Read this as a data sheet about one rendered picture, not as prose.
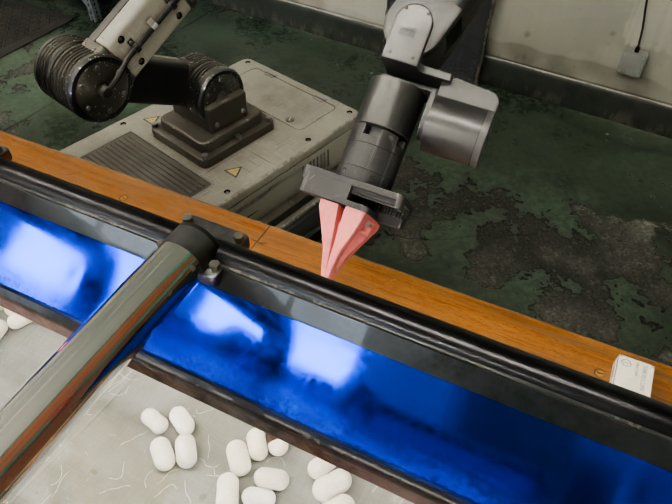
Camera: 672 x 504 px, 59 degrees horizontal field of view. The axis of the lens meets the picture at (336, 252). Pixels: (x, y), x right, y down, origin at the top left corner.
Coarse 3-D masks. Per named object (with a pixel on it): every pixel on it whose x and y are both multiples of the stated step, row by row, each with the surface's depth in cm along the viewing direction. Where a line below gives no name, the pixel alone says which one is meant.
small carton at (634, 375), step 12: (624, 360) 61; (636, 360) 61; (612, 372) 61; (624, 372) 60; (636, 372) 60; (648, 372) 60; (624, 384) 59; (636, 384) 59; (648, 384) 59; (648, 396) 58
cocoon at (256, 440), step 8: (248, 432) 58; (256, 432) 58; (248, 440) 58; (256, 440) 57; (264, 440) 58; (248, 448) 58; (256, 448) 57; (264, 448) 57; (256, 456) 57; (264, 456) 57
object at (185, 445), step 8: (176, 440) 58; (184, 440) 57; (192, 440) 58; (176, 448) 57; (184, 448) 57; (192, 448) 57; (176, 456) 57; (184, 456) 56; (192, 456) 56; (184, 464) 56; (192, 464) 57
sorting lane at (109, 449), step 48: (48, 336) 68; (0, 384) 64; (144, 384) 64; (96, 432) 60; (144, 432) 60; (192, 432) 60; (240, 432) 60; (48, 480) 57; (96, 480) 57; (144, 480) 57; (192, 480) 57; (240, 480) 57
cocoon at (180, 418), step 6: (174, 408) 60; (180, 408) 60; (174, 414) 59; (180, 414) 59; (186, 414) 59; (174, 420) 59; (180, 420) 59; (186, 420) 59; (192, 420) 59; (174, 426) 59; (180, 426) 59; (186, 426) 59; (192, 426) 59; (180, 432) 59; (186, 432) 59
